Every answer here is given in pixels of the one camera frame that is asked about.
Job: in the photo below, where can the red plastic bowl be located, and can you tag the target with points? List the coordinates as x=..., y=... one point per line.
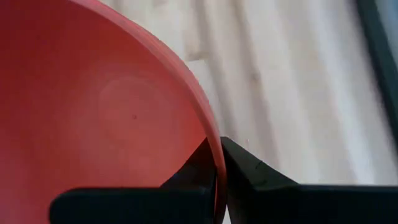
x=93, y=109

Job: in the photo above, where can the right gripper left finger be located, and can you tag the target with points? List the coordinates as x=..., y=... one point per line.
x=140, y=205

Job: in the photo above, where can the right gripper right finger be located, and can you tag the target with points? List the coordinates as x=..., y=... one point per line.
x=280, y=202

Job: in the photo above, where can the black metal table frame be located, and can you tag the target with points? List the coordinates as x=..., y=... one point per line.
x=381, y=62

